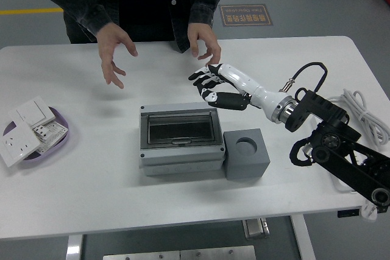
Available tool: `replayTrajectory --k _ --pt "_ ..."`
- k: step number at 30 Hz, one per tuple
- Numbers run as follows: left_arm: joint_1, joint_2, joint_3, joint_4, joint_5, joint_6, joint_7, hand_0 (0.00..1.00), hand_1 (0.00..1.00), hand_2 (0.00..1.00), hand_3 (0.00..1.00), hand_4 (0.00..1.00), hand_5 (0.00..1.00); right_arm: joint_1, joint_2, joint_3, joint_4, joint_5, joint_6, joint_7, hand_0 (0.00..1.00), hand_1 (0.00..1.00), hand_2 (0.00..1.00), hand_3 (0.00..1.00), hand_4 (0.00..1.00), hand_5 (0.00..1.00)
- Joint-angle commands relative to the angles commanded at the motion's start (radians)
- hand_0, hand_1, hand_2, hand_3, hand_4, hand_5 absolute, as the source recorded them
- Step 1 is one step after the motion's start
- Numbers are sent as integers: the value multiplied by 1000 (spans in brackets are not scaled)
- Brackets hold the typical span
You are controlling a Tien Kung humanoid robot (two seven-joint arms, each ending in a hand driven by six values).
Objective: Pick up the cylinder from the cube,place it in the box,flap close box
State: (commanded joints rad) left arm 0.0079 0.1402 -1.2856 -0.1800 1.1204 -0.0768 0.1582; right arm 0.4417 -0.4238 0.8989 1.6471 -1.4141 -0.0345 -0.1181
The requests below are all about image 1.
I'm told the person's right hand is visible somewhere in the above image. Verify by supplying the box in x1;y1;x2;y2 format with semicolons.
96;23;139;90

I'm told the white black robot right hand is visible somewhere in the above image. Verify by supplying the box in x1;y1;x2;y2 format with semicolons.
188;63;286;123

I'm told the person's left hand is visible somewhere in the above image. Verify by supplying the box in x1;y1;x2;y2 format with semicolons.
186;22;223;67

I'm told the grey enclosure box with lid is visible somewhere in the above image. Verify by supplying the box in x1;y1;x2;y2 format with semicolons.
139;102;227;177

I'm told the grey cube with round recess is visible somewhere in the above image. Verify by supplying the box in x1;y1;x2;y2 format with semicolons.
223;128;271;181

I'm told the black table control box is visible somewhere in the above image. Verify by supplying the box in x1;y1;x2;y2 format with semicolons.
336;208;361;219

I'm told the dark floor sign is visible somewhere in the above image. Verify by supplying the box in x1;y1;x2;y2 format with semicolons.
219;4;274;27

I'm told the purple tray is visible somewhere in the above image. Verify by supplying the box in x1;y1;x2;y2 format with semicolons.
2;106;70;168

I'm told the small white socket module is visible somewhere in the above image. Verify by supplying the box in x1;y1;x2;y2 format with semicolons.
32;124;51;142

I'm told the white table leg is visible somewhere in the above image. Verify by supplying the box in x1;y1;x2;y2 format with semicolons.
289;214;316;260
65;234;84;260

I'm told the white power plug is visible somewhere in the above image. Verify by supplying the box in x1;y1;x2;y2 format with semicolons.
360;203;380;222

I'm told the white rocker switch plate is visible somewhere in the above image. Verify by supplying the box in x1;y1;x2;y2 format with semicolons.
7;96;57;127

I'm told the white power cord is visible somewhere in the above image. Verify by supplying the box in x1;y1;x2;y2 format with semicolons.
326;88;390;149

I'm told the white wall socket plate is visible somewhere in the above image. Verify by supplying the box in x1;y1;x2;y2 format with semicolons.
0;121;42;168

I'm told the grey table bracket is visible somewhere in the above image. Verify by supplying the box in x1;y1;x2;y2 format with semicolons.
243;217;271;239

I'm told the grey metal base plate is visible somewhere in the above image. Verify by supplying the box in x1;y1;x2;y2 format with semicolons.
102;245;257;260

